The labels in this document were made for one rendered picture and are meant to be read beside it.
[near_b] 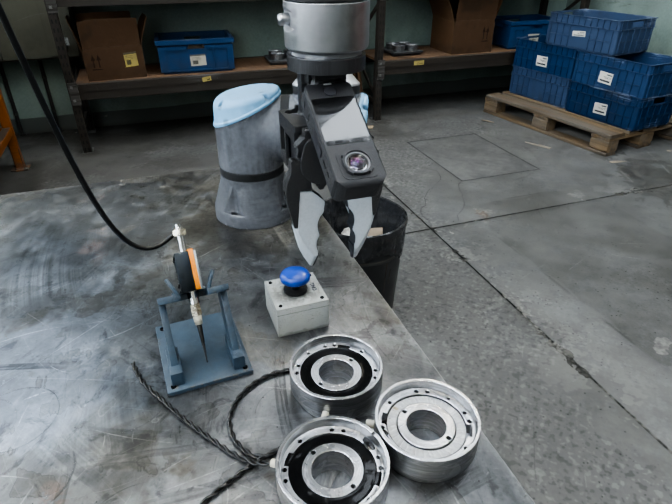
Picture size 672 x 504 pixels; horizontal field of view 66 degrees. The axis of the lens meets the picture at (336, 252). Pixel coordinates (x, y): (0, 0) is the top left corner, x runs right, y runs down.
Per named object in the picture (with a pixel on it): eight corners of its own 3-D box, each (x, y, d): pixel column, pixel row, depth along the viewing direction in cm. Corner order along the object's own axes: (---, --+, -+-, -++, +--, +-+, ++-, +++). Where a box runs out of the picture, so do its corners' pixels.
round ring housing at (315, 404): (304, 353, 66) (303, 328, 63) (386, 365, 64) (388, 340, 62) (279, 417, 57) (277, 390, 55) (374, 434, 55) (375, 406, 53)
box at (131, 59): (159, 76, 351) (149, 16, 332) (80, 83, 333) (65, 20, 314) (150, 65, 382) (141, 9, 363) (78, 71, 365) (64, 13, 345)
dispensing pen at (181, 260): (195, 366, 59) (164, 223, 60) (193, 362, 63) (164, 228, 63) (215, 361, 60) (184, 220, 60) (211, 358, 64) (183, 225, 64)
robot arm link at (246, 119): (223, 151, 100) (215, 79, 93) (293, 150, 100) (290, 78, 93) (212, 176, 89) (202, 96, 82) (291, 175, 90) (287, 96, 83)
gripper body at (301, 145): (345, 155, 58) (346, 41, 52) (375, 185, 51) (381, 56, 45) (278, 164, 56) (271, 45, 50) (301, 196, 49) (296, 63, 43)
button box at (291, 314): (329, 326, 70) (329, 296, 68) (278, 337, 68) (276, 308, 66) (311, 293, 77) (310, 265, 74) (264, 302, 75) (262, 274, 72)
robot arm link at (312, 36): (384, 2, 42) (288, 5, 40) (381, 60, 45) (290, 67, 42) (351, -6, 48) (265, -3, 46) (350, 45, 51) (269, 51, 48)
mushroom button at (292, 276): (314, 307, 70) (313, 276, 67) (285, 313, 68) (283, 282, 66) (306, 291, 73) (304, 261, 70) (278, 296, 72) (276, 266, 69)
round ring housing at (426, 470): (472, 411, 57) (478, 384, 55) (478, 497, 49) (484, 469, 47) (378, 399, 59) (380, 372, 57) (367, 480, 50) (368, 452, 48)
